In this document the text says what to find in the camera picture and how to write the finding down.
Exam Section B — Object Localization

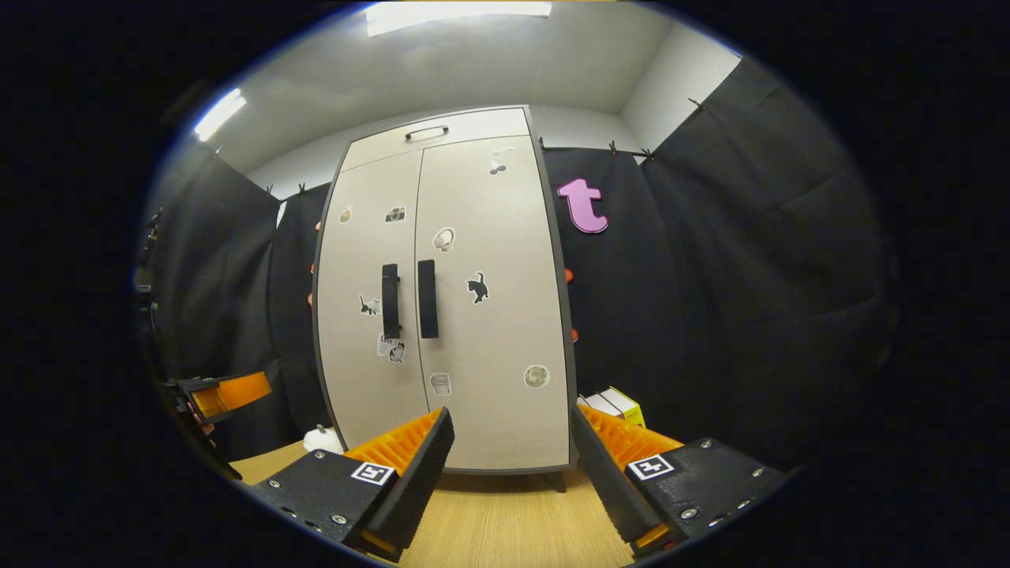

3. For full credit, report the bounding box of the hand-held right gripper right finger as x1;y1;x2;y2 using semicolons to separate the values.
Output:
570;404;790;558

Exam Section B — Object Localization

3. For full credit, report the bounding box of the white shoe cabinet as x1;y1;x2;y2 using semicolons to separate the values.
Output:
312;105;579;494

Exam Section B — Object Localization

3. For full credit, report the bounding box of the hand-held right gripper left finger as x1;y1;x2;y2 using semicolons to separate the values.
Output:
246;406;456;563

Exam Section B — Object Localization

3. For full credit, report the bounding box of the white cabinet door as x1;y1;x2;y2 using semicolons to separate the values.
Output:
316;150;431;450
414;134;573;473

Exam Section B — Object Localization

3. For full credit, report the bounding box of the white rounded object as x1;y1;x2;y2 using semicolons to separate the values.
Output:
303;424;346;455

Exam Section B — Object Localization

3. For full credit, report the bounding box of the yellow cardboard box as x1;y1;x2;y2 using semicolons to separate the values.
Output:
604;386;646;429

